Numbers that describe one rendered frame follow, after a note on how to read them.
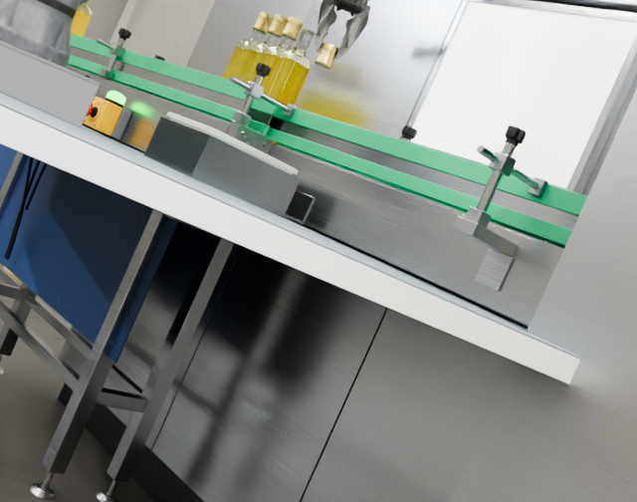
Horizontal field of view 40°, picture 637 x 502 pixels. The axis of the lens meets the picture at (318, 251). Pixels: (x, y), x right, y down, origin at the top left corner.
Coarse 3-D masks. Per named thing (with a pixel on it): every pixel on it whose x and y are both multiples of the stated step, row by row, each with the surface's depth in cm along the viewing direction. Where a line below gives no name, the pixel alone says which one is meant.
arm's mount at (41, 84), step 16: (0, 48) 142; (16, 48) 143; (0, 64) 142; (16, 64) 143; (32, 64) 144; (48, 64) 145; (0, 80) 143; (16, 80) 144; (32, 80) 144; (48, 80) 145; (64, 80) 146; (80, 80) 147; (16, 96) 144; (32, 96) 145; (48, 96) 146; (64, 96) 146; (80, 96) 147; (48, 112) 146; (64, 112) 147; (80, 112) 147
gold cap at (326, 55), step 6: (324, 42) 176; (324, 48) 175; (330, 48) 175; (336, 48) 176; (318, 54) 176; (324, 54) 175; (330, 54) 175; (318, 60) 176; (324, 60) 175; (330, 60) 176; (324, 66) 179; (330, 66) 176
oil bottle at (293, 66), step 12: (288, 60) 189; (300, 60) 189; (276, 72) 191; (288, 72) 188; (300, 72) 190; (276, 84) 190; (288, 84) 189; (300, 84) 191; (276, 96) 189; (288, 96) 190
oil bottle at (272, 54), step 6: (270, 48) 195; (276, 48) 194; (282, 48) 194; (264, 54) 196; (270, 54) 194; (276, 54) 193; (264, 60) 195; (270, 60) 194; (276, 60) 193; (270, 66) 193; (270, 72) 193; (264, 78) 193; (264, 84) 193
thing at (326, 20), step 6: (330, 6) 174; (324, 12) 176; (330, 12) 175; (324, 18) 173; (330, 18) 176; (318, 24) 176; (324, 24) 175; (330, 24) 177; (318, 30) 174; (324, 30) 176; (318, 36) 176; (324, 36) 177; (318, 42) 176; (318, 48) 176
